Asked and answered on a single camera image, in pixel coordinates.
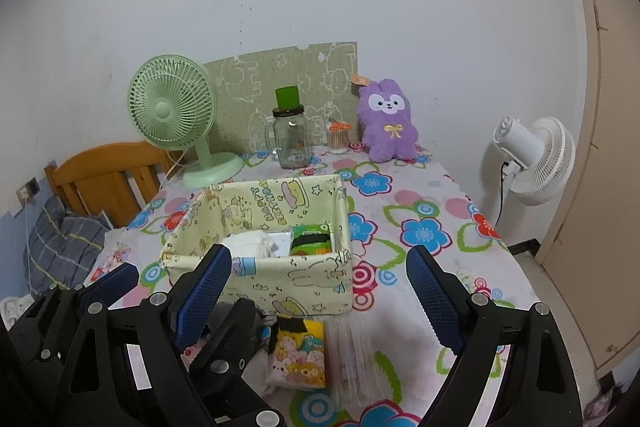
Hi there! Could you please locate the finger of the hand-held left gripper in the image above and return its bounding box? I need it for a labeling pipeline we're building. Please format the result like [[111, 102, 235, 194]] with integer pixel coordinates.
[[189, 299, 287, 427], [75, 263, 141, 308]]

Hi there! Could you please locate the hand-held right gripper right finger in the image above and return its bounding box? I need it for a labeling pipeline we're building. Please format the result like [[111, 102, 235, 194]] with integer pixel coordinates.
[[405, 245, 586, 427]]

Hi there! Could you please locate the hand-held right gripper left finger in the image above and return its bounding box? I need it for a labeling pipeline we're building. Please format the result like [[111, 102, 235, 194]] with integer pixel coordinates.
[[55, 243, 233, 427]]

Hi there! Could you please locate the yellow cartoon packet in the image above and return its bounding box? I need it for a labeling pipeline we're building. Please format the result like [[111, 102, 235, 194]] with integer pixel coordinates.
[[267, 317, 329, 390]]

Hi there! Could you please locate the yellow printed fabric basket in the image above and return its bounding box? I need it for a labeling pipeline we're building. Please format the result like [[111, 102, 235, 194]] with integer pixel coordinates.
[[159, 174, 355, 317]]

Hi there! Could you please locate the clear plastic bag stack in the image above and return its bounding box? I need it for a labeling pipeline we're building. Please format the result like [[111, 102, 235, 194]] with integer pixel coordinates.
[[322, 314, 387, 409]]

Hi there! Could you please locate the white crumpled cloth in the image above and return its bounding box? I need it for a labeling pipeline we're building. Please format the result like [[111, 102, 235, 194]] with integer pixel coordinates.
[[0, 296, 28, 329]]

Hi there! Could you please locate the grey plaid pillow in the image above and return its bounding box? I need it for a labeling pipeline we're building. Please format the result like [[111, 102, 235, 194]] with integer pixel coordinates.
[[22, 197, 118, 298]]

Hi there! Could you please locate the white tissue pack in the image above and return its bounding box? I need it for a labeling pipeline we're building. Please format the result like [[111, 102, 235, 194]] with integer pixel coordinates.
[[220, 229, 281, 259]]

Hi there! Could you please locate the wooden bed headboard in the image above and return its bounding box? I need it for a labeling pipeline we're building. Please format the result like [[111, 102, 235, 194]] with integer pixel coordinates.
[[44, 141, 176, 228]]

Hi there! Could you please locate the green black packet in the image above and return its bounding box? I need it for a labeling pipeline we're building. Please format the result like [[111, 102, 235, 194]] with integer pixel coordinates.
[[288, 223, 334, 257]]

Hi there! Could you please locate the purple plush bunny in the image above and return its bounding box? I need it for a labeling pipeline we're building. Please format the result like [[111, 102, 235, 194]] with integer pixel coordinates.
[[351, 74, 420, 164]]

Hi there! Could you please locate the green desk fan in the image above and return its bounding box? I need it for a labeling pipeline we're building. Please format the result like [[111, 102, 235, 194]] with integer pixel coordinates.
[[127, 54, 245, 188]]

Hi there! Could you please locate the white standing fan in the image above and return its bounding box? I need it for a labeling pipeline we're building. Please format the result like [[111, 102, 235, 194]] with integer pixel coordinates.
[[492, 116, 577, 206]]

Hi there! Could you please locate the glass mug jar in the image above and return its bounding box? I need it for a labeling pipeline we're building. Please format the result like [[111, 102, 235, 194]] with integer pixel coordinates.
[[255, 106, 312, 170]]

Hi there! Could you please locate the cotton swab jar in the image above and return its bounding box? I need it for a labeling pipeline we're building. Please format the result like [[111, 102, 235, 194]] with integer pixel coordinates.
[[326, 119, 353, 155]]

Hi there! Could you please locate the green plastic cup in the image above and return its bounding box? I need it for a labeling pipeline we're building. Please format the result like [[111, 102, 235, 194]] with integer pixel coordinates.
[[274, 86, 301, 110]]

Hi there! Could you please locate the beige wooden door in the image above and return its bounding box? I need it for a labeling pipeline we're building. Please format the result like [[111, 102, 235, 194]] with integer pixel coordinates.
[[537, 0, 640, 375]]

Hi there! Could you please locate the printed cardboard panel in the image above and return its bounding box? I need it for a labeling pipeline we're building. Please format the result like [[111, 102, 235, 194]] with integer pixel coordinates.
[[202, 41, 360, 155]]

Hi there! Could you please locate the white fan cable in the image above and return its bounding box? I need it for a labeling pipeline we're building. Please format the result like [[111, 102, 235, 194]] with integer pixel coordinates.
[[159, 149, 189, 190]]

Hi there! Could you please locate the wall socket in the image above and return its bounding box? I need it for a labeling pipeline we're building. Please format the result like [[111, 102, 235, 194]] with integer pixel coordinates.
[[16, 177, 41, 208]]

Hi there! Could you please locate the black fan cable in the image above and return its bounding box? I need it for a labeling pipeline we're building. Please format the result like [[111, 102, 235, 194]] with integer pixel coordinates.
[[495, 159, 512, 228]]

